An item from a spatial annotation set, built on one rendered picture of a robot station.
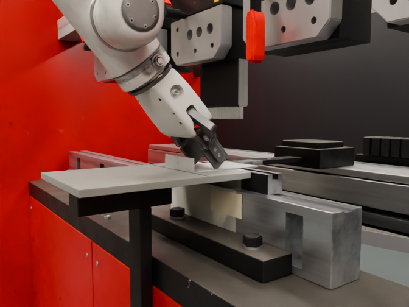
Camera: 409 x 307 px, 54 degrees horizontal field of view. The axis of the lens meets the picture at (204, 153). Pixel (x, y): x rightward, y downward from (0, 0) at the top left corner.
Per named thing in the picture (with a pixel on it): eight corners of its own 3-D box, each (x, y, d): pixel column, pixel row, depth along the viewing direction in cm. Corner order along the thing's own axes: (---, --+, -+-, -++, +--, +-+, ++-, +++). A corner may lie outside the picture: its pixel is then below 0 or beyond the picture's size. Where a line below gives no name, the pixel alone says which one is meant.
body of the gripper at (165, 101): (179, 52, 56) (221, 114, 61) (146, 61, 64) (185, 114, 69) (143, 86, 53) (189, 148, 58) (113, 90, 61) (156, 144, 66)
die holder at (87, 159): (69, 179, 134) (69, 151, 133) (87, 178, 137) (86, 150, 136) (134, 206, 93) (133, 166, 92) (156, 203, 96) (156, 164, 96)
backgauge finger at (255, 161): (217, 169, 76) (217, 142, 76) (308, 160, 91) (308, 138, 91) (260, 176, 67) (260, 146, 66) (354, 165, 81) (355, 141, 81)
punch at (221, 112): (202, 119, 72) (202, 65, 71) (211, 119, 73) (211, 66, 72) (238, 119, 64) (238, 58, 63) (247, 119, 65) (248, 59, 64)
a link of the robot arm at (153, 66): (171, 38, 55) (184, 56, 57) (143, 47, 62) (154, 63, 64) (129, 75, 52) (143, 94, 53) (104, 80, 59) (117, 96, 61)
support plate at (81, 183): (41, 178, 61) (40, 172, 60) (187, 166, 76) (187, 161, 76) (78, 198, 46) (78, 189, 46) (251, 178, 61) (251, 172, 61)
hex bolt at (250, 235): (238, 245, 56) (238, 234, 55) (253, 242, 57) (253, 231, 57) (251, 251, 53) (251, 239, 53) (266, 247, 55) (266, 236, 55)
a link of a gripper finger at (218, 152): (216, 125, 59) (238, 157, 62) (204, 124, 62) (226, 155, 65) (202, 139, 58) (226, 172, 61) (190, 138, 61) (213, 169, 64)
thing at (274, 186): (192, 178, 75) (192, 162, 74) (205, 176, 76) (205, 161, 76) (267, 195, 58) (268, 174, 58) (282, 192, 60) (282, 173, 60)
